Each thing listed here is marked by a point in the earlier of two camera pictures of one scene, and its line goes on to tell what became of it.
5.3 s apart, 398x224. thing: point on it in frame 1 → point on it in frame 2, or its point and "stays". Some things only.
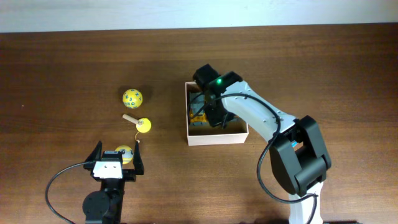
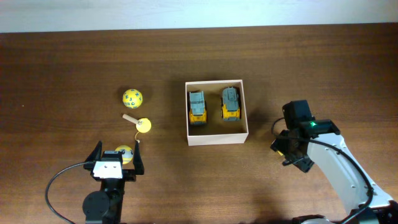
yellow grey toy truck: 197,107 stays
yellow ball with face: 127,156 stays
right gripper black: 216,112 → 292,155
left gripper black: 130,173 stays
